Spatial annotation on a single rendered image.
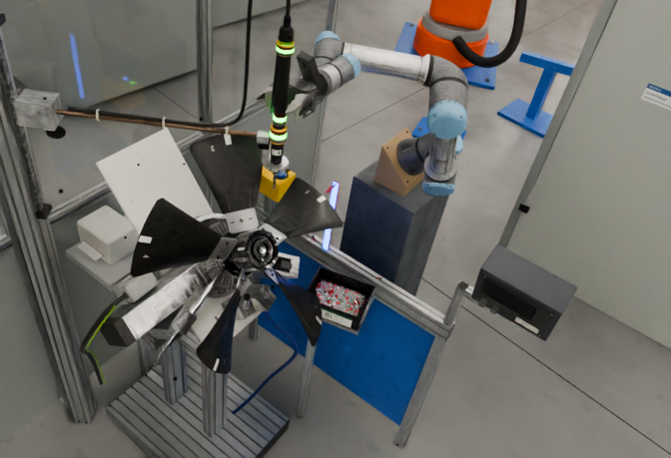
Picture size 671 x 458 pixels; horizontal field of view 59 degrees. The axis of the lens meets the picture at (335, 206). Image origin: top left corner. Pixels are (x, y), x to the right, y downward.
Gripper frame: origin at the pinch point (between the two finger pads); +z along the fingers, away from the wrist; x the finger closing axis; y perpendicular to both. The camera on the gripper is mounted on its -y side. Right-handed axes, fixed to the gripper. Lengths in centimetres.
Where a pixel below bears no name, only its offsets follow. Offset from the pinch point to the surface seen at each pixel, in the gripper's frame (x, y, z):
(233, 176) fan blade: 12.8, 30.8, 0.7
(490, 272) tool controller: -61, 44, -31
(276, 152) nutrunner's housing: -1.2, 15.4, -0.8
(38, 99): 50, 8, 33
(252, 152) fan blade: 12.4, 25.7, -6.8
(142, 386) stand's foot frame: 48, 158, 18
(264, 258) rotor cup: -6.8, 45.9, 8.3
